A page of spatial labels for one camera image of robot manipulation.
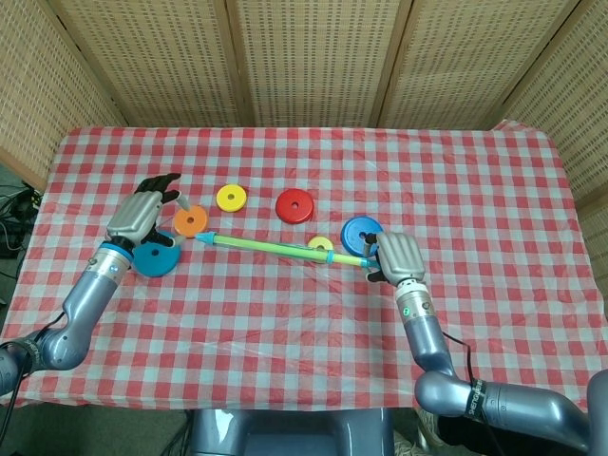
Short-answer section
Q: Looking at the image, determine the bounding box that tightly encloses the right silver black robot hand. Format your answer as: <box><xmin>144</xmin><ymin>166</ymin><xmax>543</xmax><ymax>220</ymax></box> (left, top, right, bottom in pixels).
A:
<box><xmin>362</xmin><ymin>231</ymin><xmax>428</xmax><ymax>287</ymax></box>

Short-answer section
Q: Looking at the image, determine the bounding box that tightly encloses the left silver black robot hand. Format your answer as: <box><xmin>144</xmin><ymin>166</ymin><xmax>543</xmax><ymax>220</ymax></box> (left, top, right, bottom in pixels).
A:
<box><xmin>104</xmin><ymin>173</ymin><xmax>192</xmax><ymax>254</ymax></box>

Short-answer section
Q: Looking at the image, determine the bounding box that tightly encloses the green and blue rod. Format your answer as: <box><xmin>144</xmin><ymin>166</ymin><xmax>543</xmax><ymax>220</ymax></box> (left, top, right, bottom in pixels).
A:
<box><xmin>194</xmin><ymin>231</ymin><xmax>333</xmax><ymax>265</ymax></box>

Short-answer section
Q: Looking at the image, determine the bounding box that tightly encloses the large teal disc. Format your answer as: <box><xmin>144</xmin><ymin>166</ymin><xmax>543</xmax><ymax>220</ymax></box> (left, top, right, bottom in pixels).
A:
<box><xmin>131</xmin><ymin>230</ymin><xmax>182</xmax><ymax>279</ymax></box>

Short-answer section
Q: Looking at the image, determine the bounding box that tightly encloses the large blue disc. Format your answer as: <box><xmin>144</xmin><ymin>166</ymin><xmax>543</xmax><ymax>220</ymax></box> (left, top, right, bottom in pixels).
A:
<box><xmin>340</xmin><ymin>216</ymin><xmax>385</xmax><ymax>256</ymax></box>

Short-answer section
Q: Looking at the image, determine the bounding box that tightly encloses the orange disc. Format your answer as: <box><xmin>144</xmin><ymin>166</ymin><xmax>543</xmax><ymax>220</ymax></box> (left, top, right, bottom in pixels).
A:
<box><xmin>173</xmin><ymin>206</ymin><xmax>209</xmax><ymax>238</ymax></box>

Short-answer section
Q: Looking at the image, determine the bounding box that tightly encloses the yellow disc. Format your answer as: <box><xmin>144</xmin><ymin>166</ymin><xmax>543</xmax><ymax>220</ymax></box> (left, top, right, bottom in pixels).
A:
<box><xmin>216</xmin><ymin>183</ymin><xmax>249</xmax><ymax>213</ymax></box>

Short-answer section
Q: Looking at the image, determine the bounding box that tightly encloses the red white checked tablecloth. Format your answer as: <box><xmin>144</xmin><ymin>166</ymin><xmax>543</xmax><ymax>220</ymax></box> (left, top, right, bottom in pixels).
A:
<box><xmin>0</xmin><ymin>123</ymin><xmax>608</xmax><ymax>412</ymax></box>

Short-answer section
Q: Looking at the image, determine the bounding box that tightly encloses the red disc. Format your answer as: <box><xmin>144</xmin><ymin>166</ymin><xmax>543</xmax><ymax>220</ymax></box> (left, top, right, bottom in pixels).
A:
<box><xmin>275</xmin><ymin>188</ymin><xmax>315</xmax><ymax>225</ymax></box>

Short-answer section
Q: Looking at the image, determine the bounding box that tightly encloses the woven bamboo screen panel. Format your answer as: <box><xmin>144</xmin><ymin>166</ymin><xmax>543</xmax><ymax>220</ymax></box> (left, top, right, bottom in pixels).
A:
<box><xmin>374</xmin><ymin>0</ymin><xmax>595</xmax><ymax>130</ymax></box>
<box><xmin>213</xmin><ymin>0</ymin><xmax>414</xmax><ymax>128</ymax></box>
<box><xmin>47</xmin><ymin>0</ymin><xmax>251</xmax><ymax>128</ymax></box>
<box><xmin>488</xmin><ymin>0</ymin><xmax>608</xmax><ymax>210</ymax></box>
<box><xmin>0</xmin><ymin>0</ymin><xmax>132</xmax><ymax>191</ymax></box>

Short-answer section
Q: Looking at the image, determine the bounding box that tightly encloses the tan woven straw object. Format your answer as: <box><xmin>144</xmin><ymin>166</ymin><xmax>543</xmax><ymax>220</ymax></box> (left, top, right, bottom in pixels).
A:
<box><xmin>416</xmin><ymin>407</ymin><xmax>450</xmax><ymax>456</ymax></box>

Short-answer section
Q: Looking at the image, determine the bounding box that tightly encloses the blue-grey robot torso base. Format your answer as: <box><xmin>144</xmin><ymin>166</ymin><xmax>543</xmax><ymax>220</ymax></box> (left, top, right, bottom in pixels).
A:
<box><xmin>187</xmin><ymin>407</ymin><xmax>395</xmax><ymax>456</ymax></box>

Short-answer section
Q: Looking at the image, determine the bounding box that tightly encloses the black cables bundle on floor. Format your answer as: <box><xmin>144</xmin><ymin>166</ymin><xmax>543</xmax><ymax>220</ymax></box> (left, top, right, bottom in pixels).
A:
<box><xmin>0</xmin><ymin>182</ymin><xmax>44</xmax><ymax>260</ymax></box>

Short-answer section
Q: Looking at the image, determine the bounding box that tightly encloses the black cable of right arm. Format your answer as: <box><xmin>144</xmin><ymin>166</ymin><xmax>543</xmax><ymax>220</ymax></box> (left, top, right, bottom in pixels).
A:
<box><xmin>441</xmin><ymin>330</ymin><xmax>476</xmax><ymax>386</ymax></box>

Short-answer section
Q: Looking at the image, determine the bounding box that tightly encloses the black printed strap right arm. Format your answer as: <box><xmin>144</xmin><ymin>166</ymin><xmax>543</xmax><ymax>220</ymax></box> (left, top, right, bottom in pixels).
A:
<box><xmin>467</xmin><ymin>378</ymin><xmax>486</xmax><ymax>419</ymax></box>

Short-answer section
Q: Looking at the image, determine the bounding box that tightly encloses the black strap on left arm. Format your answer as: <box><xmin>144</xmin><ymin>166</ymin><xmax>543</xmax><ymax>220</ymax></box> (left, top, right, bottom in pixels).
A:
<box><xmin>26</xmin><ymin>339</ymin><xmax>45</xmax><ymax>371</ymax></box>

